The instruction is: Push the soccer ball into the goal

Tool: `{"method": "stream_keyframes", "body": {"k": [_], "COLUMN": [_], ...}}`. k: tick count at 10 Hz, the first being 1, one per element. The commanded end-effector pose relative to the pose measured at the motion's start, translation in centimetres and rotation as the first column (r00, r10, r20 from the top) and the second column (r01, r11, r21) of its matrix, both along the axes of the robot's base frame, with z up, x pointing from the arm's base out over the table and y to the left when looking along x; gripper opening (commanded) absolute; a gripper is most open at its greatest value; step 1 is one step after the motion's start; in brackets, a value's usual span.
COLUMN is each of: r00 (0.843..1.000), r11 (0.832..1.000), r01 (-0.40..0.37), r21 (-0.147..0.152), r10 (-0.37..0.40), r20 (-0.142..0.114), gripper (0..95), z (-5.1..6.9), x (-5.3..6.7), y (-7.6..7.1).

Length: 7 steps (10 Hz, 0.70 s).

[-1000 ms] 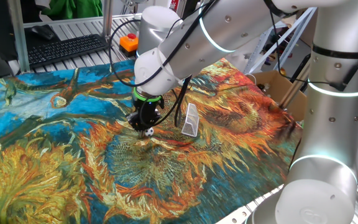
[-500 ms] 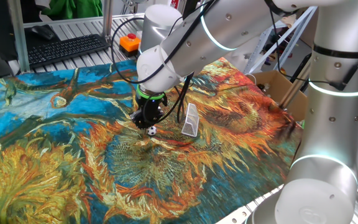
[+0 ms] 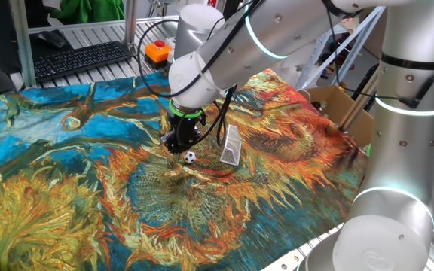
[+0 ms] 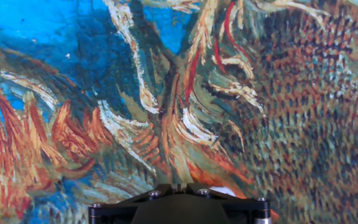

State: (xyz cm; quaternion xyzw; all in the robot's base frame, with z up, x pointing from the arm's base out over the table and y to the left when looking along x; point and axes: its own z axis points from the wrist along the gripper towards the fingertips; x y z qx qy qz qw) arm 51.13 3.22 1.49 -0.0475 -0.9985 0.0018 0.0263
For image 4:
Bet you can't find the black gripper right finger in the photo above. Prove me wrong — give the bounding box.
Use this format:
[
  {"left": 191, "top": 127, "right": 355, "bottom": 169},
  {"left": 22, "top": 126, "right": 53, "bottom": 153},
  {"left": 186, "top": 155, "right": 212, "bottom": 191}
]
[{"left": 178, "top": 183, "right": 273, "bottom": 224}]

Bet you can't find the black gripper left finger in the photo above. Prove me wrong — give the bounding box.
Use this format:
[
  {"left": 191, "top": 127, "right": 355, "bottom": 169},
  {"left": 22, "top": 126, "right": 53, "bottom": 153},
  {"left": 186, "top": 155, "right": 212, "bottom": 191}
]
[{"left": 88, "top": 183, "right": 180, "bottom": 224}]

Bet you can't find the sunflower painting tablecloth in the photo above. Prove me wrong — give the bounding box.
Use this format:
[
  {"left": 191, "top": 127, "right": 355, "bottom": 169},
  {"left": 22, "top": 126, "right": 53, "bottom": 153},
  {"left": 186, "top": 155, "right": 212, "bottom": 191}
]
[{"left": 0, "top": 0, "right": 358, "bottom": 224}]

